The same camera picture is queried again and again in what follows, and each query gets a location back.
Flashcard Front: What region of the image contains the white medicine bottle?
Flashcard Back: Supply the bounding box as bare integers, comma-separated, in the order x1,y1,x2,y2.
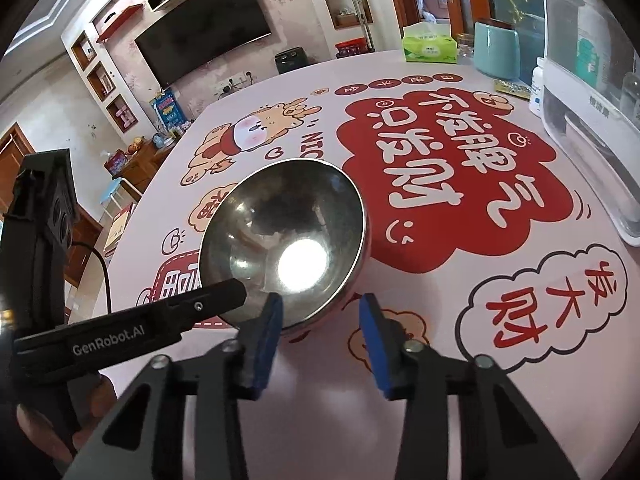
528,56,544,117

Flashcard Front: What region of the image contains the blue snack box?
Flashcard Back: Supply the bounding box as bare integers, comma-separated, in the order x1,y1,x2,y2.
150,88,191,132

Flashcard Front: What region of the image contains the wooden tv cabinet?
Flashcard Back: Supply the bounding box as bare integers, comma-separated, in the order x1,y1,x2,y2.
104,138,176,194

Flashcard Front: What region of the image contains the black wall television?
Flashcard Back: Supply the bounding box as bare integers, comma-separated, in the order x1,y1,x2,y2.
136,0,271,89

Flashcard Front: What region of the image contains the green tissue box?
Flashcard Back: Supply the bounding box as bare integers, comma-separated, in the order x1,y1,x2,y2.
401,22,458,64

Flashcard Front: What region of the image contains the light blue round stool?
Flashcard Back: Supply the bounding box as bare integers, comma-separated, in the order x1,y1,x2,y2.
100,177,142,211

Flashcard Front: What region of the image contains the white wall shelf unit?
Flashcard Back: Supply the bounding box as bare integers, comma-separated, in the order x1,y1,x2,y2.
61,20,156,144

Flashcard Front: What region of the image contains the pink printed tablecloth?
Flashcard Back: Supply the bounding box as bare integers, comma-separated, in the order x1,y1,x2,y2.
110,52,639,479

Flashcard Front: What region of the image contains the teal ceramic jar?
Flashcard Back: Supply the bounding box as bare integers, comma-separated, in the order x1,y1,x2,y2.
473,18,521,80

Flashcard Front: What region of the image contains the white countertop sterilizer appliance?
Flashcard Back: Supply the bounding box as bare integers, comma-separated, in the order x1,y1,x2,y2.
542,0,639,246

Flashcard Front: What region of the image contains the large stainless steel bowl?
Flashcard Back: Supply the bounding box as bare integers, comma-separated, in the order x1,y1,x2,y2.
198,158,371,334

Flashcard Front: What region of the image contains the brown wooden door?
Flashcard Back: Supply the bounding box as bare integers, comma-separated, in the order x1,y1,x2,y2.
1,125,102,287

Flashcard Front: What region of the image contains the left human hand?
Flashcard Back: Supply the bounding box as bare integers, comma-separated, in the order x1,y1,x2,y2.
14,374,120,466

